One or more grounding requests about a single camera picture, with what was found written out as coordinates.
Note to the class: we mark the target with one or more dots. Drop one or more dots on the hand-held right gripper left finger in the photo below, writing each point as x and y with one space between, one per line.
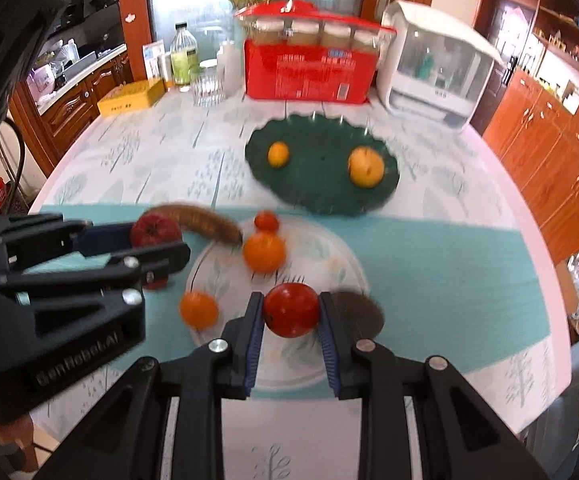
254 347

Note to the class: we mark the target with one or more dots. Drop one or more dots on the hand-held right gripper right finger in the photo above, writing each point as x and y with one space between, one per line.
330 352

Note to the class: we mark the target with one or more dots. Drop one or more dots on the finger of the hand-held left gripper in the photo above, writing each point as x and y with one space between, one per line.
104 240
154 260

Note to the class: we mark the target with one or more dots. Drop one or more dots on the small red apple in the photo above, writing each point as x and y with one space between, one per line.
155 230

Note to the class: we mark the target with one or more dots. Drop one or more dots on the large red tomato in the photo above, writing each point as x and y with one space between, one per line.
291 316

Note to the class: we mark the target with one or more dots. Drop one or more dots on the dark brown avocado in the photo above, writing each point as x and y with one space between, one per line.
364 316

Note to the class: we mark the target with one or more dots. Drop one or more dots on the brown overripe banana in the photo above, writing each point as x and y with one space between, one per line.
204 220

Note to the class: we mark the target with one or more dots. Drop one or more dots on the dark green wavy plate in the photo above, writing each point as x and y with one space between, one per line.
319 180

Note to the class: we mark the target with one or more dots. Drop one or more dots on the person's left hand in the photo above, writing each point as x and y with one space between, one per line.
12 437

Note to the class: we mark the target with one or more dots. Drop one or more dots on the small red tomato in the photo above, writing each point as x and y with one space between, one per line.
265 221

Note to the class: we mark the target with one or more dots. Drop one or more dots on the wooden kitchen cabinet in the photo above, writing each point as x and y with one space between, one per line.
69 110

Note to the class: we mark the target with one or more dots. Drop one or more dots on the yellow cardboard box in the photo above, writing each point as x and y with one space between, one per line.
129 97

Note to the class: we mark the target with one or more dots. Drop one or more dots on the small yellow orange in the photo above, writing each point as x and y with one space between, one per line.
278 154

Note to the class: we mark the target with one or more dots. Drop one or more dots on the clear drinking glass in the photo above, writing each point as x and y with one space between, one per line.
207 85

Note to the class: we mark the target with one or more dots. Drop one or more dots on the small white blue box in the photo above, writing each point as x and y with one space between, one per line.
154 62

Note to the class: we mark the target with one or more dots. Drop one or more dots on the yellow mango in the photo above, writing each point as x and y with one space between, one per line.
366 166

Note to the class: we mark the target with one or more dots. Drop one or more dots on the clear bottle green label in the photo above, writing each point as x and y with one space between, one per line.
183 57

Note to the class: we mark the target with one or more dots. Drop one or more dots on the white plastic bottle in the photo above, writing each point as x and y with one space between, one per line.
229 67

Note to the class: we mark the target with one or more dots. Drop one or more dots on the red paper cup package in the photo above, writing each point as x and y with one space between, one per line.
309 72

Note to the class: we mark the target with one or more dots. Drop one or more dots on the white countertop appliance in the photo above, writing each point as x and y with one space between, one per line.
434 70

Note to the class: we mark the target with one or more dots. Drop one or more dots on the reddish wooden wall cabinet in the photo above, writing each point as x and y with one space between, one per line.
544 160

